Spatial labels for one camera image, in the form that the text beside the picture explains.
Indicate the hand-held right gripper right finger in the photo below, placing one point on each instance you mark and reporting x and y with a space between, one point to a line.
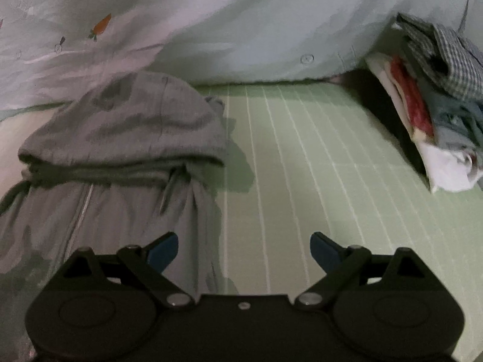
324 250

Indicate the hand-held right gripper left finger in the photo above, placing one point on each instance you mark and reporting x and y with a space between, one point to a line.
164 250

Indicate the grey zip hoodie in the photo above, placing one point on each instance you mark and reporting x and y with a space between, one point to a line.
113 132

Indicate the stack of folded clothes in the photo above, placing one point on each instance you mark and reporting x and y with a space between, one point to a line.
449 169

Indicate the green grid mat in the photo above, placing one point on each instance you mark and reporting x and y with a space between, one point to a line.
302 139

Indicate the red and white cloth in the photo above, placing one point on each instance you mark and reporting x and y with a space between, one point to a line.
411 98

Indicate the blue folded cloth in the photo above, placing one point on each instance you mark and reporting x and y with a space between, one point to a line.
452 124

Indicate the green checked shirt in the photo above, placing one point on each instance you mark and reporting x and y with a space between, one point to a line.
452 60

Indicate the carrot printed bed sheet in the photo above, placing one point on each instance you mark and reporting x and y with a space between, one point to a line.
264 26

